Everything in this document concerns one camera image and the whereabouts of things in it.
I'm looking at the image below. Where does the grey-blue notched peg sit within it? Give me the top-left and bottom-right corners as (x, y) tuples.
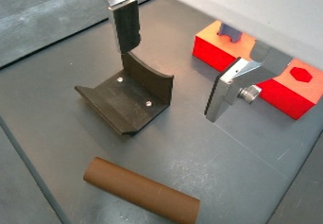
(219, 24), (243, 43)

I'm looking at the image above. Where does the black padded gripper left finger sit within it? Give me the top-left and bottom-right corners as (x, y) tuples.
(104, 0), (140, 54)

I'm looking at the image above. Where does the brown oval cylinder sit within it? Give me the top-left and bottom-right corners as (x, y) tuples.
(83, 157), (200, 224)

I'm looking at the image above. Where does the black curved fixture stand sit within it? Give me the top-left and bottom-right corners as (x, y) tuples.
(75, 52), (173, 134)

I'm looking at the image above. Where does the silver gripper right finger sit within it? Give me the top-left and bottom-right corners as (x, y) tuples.
(204, 41), (292, 122)

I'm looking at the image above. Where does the red foam hole board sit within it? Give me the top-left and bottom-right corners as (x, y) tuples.
(193, 21), (323, 121)

